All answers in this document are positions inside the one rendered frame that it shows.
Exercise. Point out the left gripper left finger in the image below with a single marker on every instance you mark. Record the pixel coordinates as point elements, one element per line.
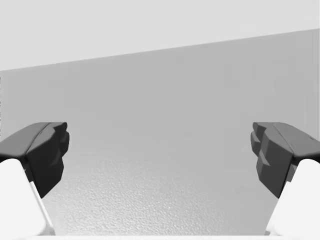
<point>37,160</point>

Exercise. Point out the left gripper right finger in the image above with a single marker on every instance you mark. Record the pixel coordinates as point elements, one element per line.
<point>277,160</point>

